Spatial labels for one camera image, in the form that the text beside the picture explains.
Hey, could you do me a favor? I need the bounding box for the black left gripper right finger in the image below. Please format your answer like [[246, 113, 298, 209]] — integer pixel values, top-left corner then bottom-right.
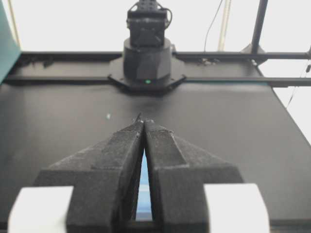
[[144, 119, 270, 233]]

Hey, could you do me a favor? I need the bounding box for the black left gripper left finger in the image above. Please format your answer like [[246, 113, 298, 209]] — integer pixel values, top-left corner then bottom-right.
[[7, 118, 146, 233]]

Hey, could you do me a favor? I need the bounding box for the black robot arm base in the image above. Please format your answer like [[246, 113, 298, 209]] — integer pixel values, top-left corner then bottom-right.
[[108, 0, 186, 92]]

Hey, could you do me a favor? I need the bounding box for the blue towel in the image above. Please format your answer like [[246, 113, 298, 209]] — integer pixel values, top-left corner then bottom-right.
[[136, 150, 153, 221]]

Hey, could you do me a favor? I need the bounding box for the teal panel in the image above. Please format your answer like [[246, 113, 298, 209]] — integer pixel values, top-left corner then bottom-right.
[[0, 2, 21, 83]]

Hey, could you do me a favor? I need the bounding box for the black aluminium frame rail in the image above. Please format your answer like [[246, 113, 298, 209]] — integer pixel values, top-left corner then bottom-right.
[[5, 52, 311, 90]]

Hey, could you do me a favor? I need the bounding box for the thin black hanging cable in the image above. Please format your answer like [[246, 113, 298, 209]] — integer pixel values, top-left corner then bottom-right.
[[203, 0, 225, 52]]

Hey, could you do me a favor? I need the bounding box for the black vertical frame post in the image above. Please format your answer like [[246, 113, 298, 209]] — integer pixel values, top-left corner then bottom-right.
[[241, 0, 268, 54]]

